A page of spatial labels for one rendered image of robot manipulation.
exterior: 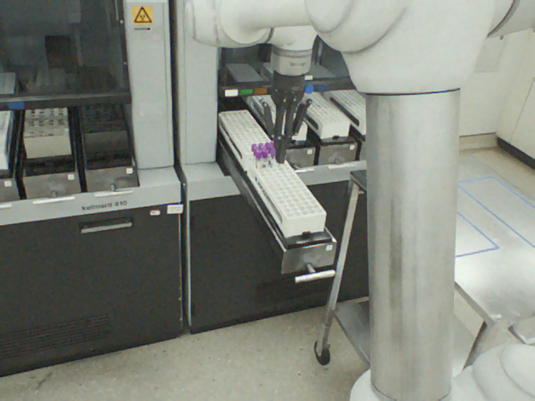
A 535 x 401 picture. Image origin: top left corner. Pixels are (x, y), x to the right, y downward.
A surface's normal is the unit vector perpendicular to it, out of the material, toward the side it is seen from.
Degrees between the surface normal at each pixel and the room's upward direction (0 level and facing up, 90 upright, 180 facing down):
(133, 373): 0
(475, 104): 90
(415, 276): 74
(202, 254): 90
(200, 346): 0
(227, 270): 90
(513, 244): 0
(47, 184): 90
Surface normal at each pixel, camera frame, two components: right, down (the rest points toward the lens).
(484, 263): 0.07, -0.84
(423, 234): 0.02, 0.26
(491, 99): 0.34, 0.53
